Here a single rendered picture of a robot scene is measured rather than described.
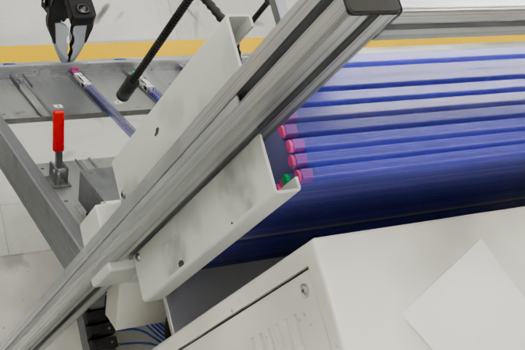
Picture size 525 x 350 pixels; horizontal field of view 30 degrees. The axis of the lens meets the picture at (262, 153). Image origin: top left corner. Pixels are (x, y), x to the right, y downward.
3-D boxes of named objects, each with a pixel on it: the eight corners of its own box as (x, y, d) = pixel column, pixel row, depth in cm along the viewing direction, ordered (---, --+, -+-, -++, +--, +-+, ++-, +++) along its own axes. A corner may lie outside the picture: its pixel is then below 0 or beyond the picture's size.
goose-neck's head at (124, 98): (114, 90, 125) (124, 74, 122) (127, 89, 126) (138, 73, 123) (117, 102, 125) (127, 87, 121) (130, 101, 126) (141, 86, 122)
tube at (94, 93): (70, 75, 185) (70, 69, 185) (77, 74, 186) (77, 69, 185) (179, 190, 145) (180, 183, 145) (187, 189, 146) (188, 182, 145)
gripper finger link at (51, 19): (68, 41, 187) (70, -4, 184) (71, 43, 186) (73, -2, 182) (44, 41, 185) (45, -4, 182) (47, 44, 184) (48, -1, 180)
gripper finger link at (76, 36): (74, 57, 194) (76, 12, 190) (84, 66, 189) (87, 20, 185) (59, 57, 192) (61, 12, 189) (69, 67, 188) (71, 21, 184)
